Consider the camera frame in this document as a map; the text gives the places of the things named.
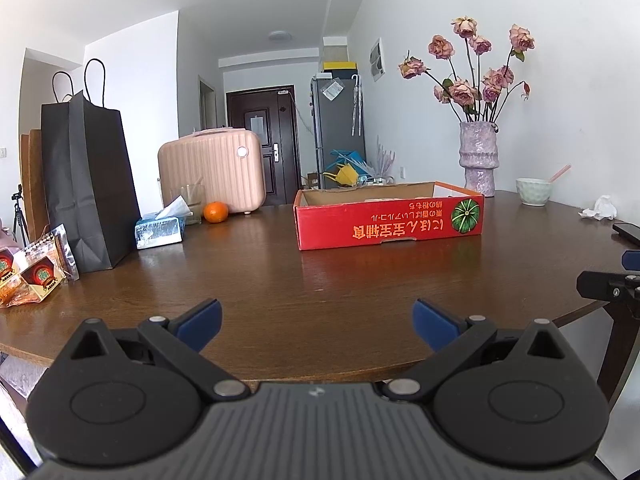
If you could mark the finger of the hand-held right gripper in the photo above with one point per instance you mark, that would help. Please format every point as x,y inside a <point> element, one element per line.
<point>631,259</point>
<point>600,285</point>

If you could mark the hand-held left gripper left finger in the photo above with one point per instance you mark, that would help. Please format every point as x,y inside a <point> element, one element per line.
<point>202,322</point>

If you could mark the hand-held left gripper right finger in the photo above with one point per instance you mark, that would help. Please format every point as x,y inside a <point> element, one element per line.
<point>435,322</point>

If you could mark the red cardboard box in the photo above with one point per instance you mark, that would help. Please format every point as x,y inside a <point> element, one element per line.
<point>380,225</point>

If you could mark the black smartphone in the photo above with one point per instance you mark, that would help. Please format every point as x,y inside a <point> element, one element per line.
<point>629,232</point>

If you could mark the crumpled white tissue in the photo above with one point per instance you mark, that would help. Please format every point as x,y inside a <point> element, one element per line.
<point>600,208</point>

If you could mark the blue tissue pack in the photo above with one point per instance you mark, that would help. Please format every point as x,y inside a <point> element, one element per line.
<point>157,230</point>

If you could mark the orange fruit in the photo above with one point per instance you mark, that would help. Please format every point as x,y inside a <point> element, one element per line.
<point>216,212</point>

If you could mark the pink spoon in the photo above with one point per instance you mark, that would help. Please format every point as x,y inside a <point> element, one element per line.
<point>559,172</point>

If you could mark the white ceramic bowl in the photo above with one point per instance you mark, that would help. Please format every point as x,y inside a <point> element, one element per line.
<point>534,192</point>

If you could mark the clear drinking glass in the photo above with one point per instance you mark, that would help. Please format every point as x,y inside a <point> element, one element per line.
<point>192,200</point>

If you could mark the pink ribbed suitcase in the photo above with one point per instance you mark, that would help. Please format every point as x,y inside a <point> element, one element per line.
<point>210,175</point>

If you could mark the clear plastic packet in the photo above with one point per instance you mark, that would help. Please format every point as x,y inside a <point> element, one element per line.
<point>65,250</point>

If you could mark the purple dried grass bunch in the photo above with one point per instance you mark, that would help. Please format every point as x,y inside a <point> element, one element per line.
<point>384,162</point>

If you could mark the purple ceramic vase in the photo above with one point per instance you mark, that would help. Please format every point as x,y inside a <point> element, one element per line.
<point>479,160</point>

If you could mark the blue and yellow decoration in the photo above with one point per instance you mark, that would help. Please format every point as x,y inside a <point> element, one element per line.
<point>345,170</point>

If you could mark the black paper bag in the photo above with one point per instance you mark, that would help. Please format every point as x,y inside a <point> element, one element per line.
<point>90,185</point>

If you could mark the dark brown entrance door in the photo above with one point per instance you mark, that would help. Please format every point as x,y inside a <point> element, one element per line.
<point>285,125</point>

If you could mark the brown paper bag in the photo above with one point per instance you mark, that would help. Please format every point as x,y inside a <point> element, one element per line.
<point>35,185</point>

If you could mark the grey refrigerator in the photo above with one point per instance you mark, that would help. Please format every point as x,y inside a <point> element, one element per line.
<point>335,130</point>

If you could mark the white interior door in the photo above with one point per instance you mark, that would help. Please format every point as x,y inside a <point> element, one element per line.
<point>207,105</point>

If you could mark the clear hanging umbrella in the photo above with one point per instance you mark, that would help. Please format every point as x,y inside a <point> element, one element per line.
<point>356,105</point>

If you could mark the dried pink rose bouquet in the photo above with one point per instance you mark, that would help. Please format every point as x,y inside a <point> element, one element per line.
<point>462,91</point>

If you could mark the white paper note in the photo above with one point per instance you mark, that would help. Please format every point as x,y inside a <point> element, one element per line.
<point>331,90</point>

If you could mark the yellow flat box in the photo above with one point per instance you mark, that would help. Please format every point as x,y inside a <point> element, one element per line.
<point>340,67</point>

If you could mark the round ceiling lamp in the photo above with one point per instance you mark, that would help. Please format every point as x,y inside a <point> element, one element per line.
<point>281,35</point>

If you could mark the black camera tripod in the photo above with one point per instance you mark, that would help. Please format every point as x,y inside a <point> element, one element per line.
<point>19,217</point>

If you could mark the white wall panel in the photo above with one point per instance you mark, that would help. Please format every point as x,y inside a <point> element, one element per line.
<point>377,60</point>

